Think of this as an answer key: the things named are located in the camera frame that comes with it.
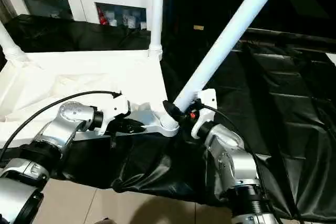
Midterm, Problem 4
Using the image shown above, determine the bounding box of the black plastic mat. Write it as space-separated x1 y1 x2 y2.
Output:
0 13 336 219

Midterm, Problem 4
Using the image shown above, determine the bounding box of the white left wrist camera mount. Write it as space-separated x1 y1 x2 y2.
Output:
97 94 131 135

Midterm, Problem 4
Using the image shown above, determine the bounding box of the white plastic table leg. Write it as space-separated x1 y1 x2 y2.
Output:
148 0 167 59
159 0 289 131
0 19 28 63

